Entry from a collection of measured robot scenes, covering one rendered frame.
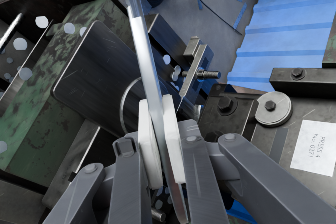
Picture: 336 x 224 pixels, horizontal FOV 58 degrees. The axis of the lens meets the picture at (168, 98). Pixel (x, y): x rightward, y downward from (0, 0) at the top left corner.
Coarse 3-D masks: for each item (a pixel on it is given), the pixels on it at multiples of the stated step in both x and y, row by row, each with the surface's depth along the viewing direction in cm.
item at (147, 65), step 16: (128, 0) 20; (128, 16) 19; (144, 32) 18; (144, 48) 18; (144, 64) 18; (144, 80) 18; (160, 96) 27; (160, 112) 19; (160, 128) 19; (160, 144) 19; (176, 192) 21; (176, 208) 22
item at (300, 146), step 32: (224, 96) 47; (256, 96) 49; (288, 96) 45; (224, 128) 45; (256, 128) 46; (288, 128) 43; (320, 128) 40; (288, 160) 40; (320, 160) 38; (320, 192) 36
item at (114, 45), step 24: (96, 24) 47; (96, 48) 47; (120, 48) 50; (72, 72) 44; (96, 72) 47; (120, 72) 51; (72, 96) 45; (96, 96) 48; (120, 96) 51; (144, 96) 55; (96, 120) 48; (120, 120) 52
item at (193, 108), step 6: (180, 102) 63; (186, 102) 64; (180, 108) 63; (186, 108) 64; (192, 108) 66; (180, 114) 63; (186, 114) 64; (192, 114) 66; (180, 120) 63; (162, 168) 62
